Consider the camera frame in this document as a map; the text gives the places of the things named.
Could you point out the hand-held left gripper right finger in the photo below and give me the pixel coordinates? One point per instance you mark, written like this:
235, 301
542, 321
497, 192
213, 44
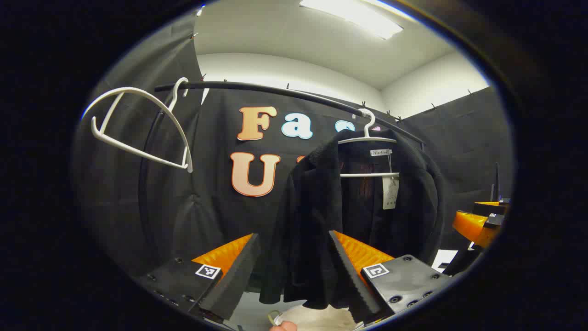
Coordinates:
349, 285

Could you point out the black stand base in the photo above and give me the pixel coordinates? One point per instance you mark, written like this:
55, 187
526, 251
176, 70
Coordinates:
461, 262

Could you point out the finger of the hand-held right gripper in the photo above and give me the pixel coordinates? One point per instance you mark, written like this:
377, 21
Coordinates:
473, 227
491, 209

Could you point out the ceiling light panel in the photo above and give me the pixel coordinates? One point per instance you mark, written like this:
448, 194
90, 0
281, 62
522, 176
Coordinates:
353, 16

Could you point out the white sheet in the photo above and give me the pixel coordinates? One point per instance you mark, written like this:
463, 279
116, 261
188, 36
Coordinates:
443, 259

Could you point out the black stand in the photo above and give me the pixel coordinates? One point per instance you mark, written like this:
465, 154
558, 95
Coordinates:
496, 184

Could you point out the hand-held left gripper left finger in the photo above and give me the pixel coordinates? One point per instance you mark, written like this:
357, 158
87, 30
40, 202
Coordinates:
239, 280

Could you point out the black backdrop cloth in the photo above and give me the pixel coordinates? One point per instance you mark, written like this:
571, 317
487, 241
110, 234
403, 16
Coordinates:
220, 216

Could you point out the black clothes rail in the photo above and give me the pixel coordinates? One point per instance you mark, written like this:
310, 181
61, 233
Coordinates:
248, 86

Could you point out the white plastic hanger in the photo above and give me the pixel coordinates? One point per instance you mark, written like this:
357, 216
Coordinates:
131, 89
363, 175

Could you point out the white laundry hamper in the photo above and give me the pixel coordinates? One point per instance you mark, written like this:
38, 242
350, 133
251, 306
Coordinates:
321, 318

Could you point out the black knit jacket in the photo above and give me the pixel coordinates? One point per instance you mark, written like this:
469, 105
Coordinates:
312, 207

